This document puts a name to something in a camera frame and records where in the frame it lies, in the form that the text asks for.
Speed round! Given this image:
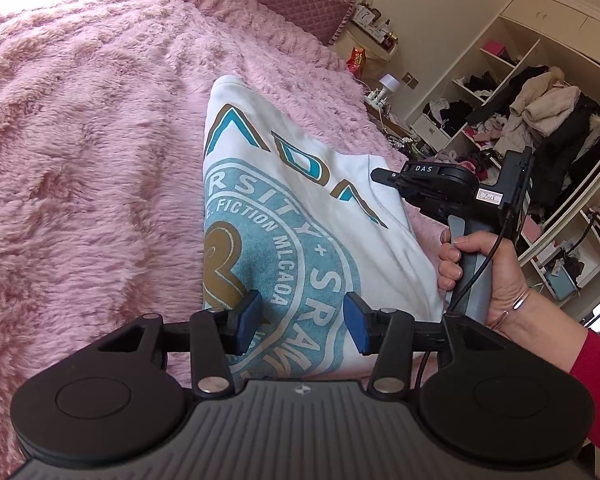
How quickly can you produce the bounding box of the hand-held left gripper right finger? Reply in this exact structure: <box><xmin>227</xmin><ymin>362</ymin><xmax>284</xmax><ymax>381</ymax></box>
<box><xmin>344</xmin><ymin>291</ymin><xmax>503</xmax><ymax>395</ymax></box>

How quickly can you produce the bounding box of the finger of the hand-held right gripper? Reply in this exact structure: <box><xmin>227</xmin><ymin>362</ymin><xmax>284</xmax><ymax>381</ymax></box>
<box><xmin>371</xmin><ymin>167</ymin><xmax>406</xmax><ymax>187</ymax></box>

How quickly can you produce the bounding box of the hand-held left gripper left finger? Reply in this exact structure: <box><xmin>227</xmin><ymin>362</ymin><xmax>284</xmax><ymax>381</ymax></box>
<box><xmin>95</xmin><ymin>290</ymin><xmax>263</xmax><ymax>397</ymax></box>

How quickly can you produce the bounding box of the white printed sweatshirt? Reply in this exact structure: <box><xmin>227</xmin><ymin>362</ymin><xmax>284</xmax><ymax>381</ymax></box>
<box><xmin>200</xmin><ymin>75</ymin><xmax>451</xmax><ymax>382</ymax></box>

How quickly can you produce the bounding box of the person's right forearm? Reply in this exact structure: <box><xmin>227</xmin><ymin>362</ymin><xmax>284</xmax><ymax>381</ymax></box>
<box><xmin>495</xmin><ymin>292</ymin><xmax>600</xmax><ymax>463</ymax></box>

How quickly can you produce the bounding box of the person's right hand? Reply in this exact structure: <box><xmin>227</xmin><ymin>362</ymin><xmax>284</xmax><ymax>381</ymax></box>
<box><xmin>436</xmin><ymin>227</ymin><xmax>532</xmax><ymax>333</ymax></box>

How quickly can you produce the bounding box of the wooden nightstand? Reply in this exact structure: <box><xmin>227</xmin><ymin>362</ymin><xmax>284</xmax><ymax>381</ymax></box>
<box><xmin>365</xmin><ymin>100</ymin><xmax>412</xmax><ymax>133</ymax></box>

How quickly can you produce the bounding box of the white drawer box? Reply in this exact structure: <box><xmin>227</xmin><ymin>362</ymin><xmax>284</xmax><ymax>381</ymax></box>
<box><xmin>411</xmin><ymin>115</ymin><xmax>452</xmax><ymax>154</ymax></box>

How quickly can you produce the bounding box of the white table lamp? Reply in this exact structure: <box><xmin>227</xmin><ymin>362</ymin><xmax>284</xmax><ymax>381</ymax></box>
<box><xmin>378</xmin><ymin>74</ymin><xmax>401</xmax><ymax>106</ymax></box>

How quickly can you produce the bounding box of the black hanging coat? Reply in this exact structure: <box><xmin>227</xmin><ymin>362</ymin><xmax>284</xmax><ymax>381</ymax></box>
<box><xmin>530</xmin><ymin>94</ymin><xmax>600</xmax><ymax>213</ymax></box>

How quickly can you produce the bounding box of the cream puffer coat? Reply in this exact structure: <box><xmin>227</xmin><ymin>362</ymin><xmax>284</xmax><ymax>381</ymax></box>
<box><xmin>509</xmin><ymin>71</ymin><xmax>582</xmax><ymax>137</ymax></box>

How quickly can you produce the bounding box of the red snack bag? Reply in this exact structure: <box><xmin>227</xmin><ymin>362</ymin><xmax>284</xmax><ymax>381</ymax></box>
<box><xmin>346</xmin><ymin>47</ymin><xmax>369</xmax><ymax>79</ymax></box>

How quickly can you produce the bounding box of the teal storage bin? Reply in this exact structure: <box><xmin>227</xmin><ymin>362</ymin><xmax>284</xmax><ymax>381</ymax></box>
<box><xmin>544</xmin><ymin>264</ymin><xmax>579</xmax><ymax>300</ymax></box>

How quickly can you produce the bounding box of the pink box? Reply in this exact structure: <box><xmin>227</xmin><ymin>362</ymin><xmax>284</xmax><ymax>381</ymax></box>
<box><xmin>481</xmin><ymin>40</ymin><xmax>512</xmax><ymax>59</ymax></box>

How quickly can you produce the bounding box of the cream bedside shelf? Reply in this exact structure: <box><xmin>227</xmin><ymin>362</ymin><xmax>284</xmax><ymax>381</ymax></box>
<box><xmin>337</xmin><ymin>6</ymin><xmax>402</xmax><ymax>63</ymax></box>

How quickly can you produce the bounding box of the white open wardrobe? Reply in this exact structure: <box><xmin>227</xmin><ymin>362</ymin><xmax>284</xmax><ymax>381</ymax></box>
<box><xmin>410</xmin><ymin>0</ymin><xmax>600</xmax><ymax>303</ymax></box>

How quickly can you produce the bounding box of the pink fluffy blanket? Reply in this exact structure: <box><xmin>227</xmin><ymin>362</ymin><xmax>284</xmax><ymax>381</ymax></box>
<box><xmin>0</xmin><ymin>0</ymin><xmax>448</xmax><ymax>471</ymax></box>

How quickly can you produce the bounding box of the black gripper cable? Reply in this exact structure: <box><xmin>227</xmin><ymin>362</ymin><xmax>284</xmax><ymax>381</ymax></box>
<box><xmin>412</xmin><ymin>205</ymin><xmax>515</xmax><ymax>392</ymax></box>

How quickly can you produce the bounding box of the thin metal bracelet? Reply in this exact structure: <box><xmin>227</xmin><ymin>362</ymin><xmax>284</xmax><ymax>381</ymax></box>
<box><xmin>490</xmin><ymin>287</ymin><xmax>532</xmax><ymax>332</ymax></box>

